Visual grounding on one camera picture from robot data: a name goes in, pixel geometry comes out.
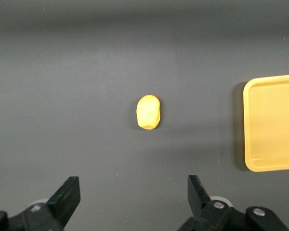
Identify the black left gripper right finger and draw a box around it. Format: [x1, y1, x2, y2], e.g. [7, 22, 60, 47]
[177, 175, 247, 231]

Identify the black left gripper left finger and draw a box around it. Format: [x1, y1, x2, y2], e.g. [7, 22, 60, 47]
[8, 176, 81, 231]

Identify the yellow potato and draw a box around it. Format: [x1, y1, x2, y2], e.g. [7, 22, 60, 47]
[136, 94, 161, 130]

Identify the yellow plastic tray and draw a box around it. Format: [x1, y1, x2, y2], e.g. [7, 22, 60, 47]
[242, 73, 289, 173]

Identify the dark grey table mat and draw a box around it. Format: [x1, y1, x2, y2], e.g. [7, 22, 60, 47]
[0, 0, 289, 231]

